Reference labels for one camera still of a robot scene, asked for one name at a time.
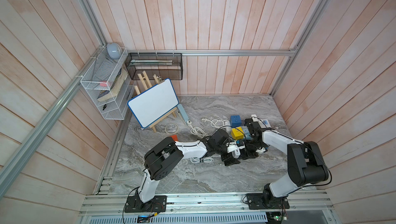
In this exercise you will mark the grey round speaker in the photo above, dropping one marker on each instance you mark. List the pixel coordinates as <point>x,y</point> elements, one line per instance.
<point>114,51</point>

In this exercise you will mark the wooden easel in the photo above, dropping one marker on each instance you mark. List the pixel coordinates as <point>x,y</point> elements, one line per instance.
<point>146,83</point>

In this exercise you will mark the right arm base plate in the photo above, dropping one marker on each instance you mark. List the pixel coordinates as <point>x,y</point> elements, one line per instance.
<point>265,201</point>

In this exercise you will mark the yellow cube socket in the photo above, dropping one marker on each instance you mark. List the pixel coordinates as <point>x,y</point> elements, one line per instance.
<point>237,133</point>

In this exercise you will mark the whiteboard with blue frame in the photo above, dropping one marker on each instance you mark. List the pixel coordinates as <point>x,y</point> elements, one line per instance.
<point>154,103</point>

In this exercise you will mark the blue cube socket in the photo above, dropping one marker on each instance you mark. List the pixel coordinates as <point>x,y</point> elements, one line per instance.
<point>235,121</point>

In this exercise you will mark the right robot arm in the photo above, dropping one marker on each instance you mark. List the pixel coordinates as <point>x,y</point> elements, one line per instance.
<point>305,165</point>

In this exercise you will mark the red cube socket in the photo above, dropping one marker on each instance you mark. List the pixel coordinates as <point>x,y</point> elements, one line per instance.
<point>175,138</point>

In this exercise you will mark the black mesh basket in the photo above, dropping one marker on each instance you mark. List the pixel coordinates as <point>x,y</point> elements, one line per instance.
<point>164,65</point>

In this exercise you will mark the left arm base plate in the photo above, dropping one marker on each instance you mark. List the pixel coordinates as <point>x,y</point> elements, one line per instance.
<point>135,205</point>

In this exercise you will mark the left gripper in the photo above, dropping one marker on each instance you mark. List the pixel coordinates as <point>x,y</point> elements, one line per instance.
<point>225,158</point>

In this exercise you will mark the white power strip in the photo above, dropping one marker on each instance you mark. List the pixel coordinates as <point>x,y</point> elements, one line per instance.
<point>252,123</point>

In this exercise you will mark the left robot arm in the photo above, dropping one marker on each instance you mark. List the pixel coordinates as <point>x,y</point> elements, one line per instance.
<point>161,160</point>

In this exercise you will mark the white 66W charger plug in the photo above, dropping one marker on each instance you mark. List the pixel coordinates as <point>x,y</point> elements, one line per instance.
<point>236,153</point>

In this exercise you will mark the teal power strip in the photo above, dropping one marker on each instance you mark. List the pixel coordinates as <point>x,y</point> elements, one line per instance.
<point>246,132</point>

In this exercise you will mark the wooden block on shelf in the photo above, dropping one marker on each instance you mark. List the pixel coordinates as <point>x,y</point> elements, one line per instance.
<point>115,88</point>

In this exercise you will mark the white wire shelf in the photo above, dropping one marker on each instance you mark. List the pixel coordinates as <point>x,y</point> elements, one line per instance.
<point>100,76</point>

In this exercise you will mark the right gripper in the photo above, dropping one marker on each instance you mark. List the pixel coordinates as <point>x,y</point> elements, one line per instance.
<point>246,153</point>

